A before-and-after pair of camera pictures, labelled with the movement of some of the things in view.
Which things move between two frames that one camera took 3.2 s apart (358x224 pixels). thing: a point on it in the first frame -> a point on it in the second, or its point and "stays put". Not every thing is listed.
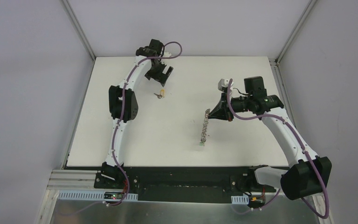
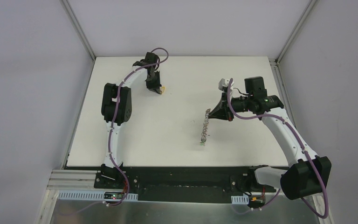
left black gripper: [156, 73] -> [152, 81]
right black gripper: [224, 107] stays put
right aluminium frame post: [309, 7] stays put
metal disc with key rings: [204, 135] stays put
